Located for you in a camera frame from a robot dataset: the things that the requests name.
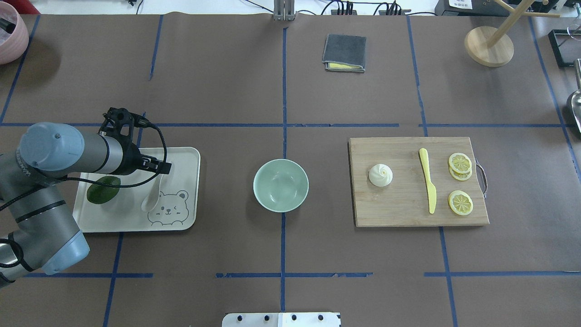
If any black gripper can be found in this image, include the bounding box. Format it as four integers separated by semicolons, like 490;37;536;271
119;144;172;175

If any white ceramic spoon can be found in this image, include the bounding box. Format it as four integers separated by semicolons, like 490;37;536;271
140;174;163;213

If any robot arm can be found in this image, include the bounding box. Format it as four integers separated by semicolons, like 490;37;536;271
1;119;170;287

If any mint green bowl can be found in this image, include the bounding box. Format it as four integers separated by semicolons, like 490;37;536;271
253;158;310;213

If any pink ice bowl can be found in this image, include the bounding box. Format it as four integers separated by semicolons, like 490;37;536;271
0;1;29;65

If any white steamed bun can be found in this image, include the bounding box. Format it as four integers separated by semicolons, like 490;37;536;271
368;163;394;188

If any cream bear tray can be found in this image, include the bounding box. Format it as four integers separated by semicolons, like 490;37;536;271
73;147;201;233

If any grey folded cloth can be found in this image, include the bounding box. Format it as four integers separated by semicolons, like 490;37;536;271
322;34;367;73

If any wooden cutting board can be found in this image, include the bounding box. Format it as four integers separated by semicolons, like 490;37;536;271
348;137;490;228

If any yellow plastic knife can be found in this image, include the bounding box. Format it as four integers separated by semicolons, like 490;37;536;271
419;148;437;214

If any lemon slice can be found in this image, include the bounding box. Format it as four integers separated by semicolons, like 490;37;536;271
448;190;474;216
448;153;473;174
449;168;473;181

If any wooden mug tree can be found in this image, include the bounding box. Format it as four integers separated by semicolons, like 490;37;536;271
463;0;561;68

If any steel scoop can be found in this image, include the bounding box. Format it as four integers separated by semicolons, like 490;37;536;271
568;59;581;133

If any dark glass rack tray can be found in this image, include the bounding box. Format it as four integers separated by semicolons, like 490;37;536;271
547;29;581;68

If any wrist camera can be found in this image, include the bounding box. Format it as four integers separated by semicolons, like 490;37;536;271
98;107;153;149

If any black camera cable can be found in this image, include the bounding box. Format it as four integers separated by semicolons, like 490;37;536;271
0;119;168;214

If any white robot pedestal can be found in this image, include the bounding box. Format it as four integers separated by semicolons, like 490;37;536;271
222;312;342;327

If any aluminium frame post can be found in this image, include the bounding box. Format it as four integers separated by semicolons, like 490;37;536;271
273;0;296;21

